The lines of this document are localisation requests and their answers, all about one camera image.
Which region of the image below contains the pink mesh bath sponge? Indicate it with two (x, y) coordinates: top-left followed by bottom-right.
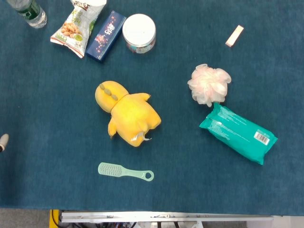
(187, 63), (232, 108)

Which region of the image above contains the mint green plastic brush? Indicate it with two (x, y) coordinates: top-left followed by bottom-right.
(97, 162), (155, 182)

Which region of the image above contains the aluminium frame rail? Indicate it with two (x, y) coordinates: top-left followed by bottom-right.
(59, 210), (274, 223)

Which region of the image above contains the dark blue rectangular box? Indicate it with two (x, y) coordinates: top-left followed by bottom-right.
(85, 10), (127, 63)

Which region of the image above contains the teal blue table cloth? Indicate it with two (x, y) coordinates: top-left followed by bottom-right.
(0, 0), (304, 217)

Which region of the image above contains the clear plastic water bottle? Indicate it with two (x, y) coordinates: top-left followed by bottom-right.
(6, 0), (48, 29)

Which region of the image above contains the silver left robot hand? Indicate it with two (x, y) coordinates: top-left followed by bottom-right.
(0, 133), (10, 153)

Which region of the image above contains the white nut snack bag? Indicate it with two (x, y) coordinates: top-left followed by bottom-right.
(50, 0), (107, 59)

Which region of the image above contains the teal wet wipes pack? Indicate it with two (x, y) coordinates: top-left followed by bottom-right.
(199, 102), (278, 166)

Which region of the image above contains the beige rectangular block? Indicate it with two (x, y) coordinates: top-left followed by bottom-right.
(225, 25), (245, 48)

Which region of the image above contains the white lidded round jar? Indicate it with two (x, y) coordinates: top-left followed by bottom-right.
(122, 13), (157, 54)

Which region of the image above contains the yellow plush toy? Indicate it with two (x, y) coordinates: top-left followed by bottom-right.
(95, 80), (162, 147)

